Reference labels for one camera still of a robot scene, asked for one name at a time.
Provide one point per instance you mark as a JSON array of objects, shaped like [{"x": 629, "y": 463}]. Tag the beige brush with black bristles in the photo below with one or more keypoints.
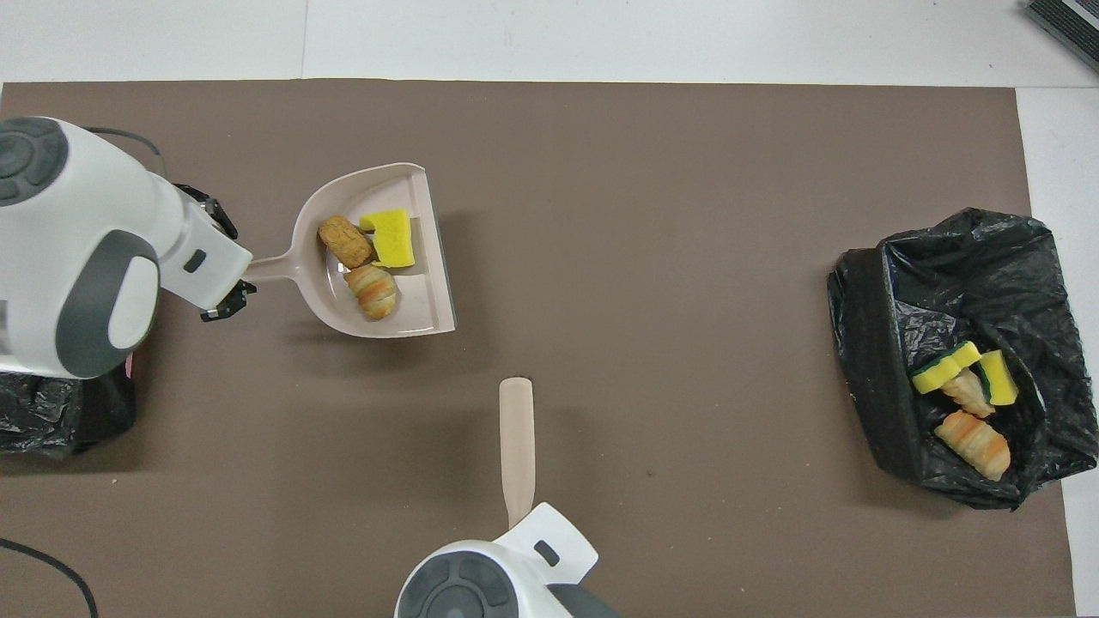
[{"x": 517, "y": 446}]

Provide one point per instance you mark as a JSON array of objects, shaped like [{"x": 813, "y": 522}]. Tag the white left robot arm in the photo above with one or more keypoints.
[{"x": 77, "y": 240}]

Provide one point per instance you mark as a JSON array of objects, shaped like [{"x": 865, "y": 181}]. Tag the brown croquette nugget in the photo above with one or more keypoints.
[{"x": 345, "y": 241}]

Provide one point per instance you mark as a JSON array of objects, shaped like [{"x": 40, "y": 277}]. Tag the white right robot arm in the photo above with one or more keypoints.
[{"x": 481, "y": 575}]

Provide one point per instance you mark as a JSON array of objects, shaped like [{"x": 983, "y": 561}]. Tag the beige plastic dustpan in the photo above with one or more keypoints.
[{"x": 421, "y": 292}]

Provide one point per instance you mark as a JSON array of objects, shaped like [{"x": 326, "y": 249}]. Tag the orange striped toy croissant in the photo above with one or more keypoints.
[{"x": 974, "y": 445}]

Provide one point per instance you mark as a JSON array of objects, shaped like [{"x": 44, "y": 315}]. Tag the pale fried food piece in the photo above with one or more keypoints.
[{"x": 373, "y": 292}]

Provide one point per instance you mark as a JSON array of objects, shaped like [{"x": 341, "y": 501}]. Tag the yellow sponge piece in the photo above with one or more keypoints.
[
  {"x": 998, "y": 378},
  {"x": 392, "y": 238},
  {"x": 944, "y": 369}
]

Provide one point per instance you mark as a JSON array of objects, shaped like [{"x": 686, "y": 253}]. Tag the pale striped toy croissant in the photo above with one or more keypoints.
[{"x": 970, "y": 395}]

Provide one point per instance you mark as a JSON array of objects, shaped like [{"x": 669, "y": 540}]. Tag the right black trash bag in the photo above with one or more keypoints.
[{"x": 884, "y": 343}]

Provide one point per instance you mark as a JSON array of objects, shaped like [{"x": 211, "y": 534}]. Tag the black trash bag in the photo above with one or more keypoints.
[
  {"x": 884, "y": 343},
  {"x": 51, "y": 412}
]

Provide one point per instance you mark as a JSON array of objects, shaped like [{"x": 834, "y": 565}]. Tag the dark grey ribbed device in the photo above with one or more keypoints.
[{"x": 1069, "y": 26}]

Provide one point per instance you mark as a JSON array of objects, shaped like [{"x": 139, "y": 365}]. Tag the left black trash bag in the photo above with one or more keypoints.
[{"x": 51, "y": 412}]

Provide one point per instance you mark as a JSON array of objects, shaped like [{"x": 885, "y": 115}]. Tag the brown table mat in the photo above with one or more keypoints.
[{"x": 687, "y": 172}]

